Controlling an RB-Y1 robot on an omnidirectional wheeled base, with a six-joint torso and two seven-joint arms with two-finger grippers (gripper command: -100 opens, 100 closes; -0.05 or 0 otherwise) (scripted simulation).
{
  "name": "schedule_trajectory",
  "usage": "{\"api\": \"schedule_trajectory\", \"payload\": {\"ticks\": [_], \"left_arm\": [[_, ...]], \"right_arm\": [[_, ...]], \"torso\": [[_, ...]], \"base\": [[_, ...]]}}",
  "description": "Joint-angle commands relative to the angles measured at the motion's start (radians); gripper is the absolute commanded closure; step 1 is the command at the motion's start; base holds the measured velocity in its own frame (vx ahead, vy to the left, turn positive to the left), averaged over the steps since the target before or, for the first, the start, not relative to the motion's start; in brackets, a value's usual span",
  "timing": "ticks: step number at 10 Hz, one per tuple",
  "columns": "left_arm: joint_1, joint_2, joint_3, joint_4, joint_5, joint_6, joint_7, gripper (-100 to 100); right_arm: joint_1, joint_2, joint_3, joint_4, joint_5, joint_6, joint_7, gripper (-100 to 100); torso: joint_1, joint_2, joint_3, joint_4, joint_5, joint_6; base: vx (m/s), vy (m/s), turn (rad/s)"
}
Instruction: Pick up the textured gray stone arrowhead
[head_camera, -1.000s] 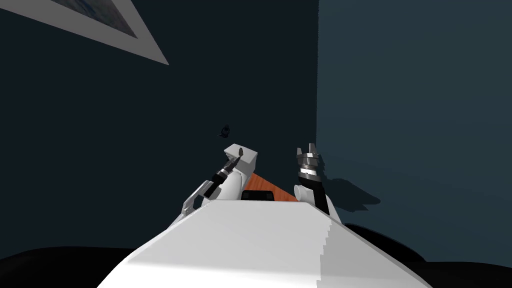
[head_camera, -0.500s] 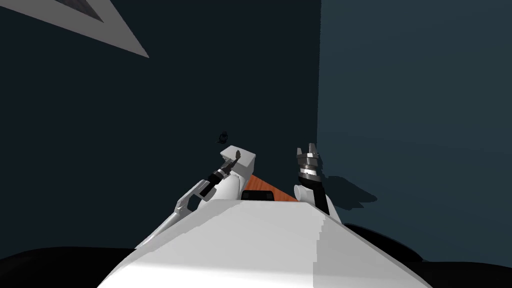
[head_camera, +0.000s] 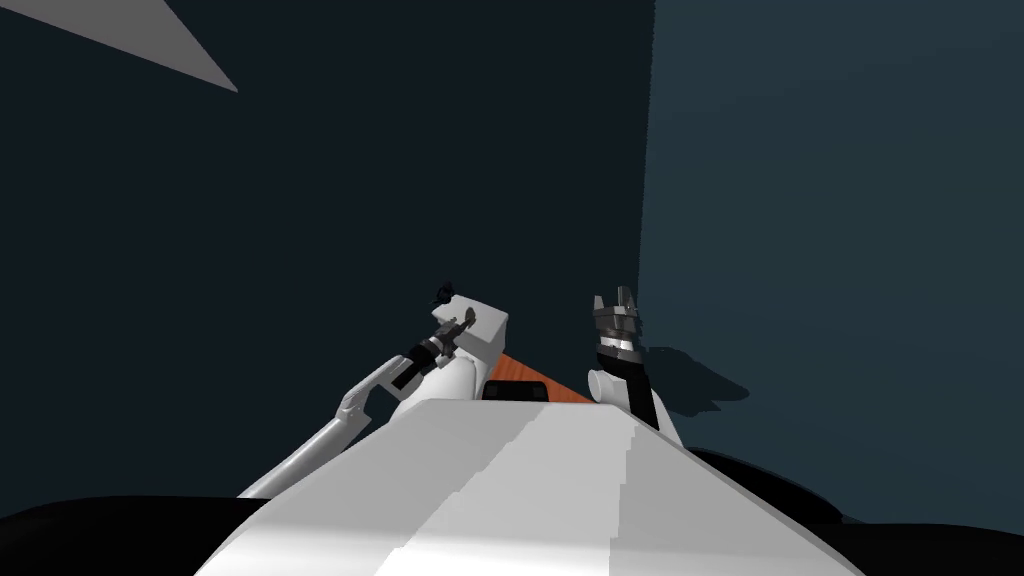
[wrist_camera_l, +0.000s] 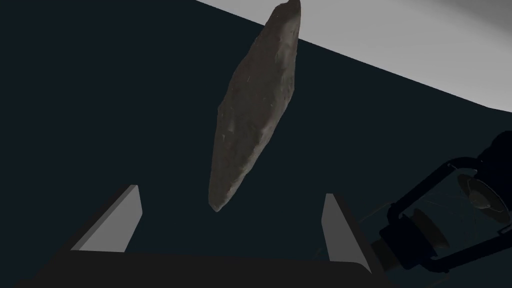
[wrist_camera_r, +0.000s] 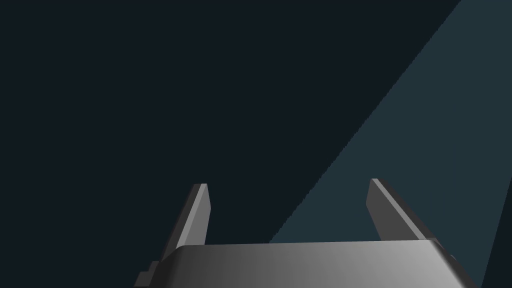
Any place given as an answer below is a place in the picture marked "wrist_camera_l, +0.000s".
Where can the long brown bread loaf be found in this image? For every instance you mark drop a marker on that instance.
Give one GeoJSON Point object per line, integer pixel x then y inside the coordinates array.
{"type": "Point", "coordinates": [254, 108]}

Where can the black glass lantern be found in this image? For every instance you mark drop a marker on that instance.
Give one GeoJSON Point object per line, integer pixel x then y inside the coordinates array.
{"type": "Point", "coordinates": [448, 212]}

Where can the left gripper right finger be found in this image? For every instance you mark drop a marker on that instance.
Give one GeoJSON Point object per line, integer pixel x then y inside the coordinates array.
{"type": "Point", "coordinates": [344, 236]}

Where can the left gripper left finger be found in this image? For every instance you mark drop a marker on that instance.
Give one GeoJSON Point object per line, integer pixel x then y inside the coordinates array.
{"type": "Point", "coordinates": [110, 226]}

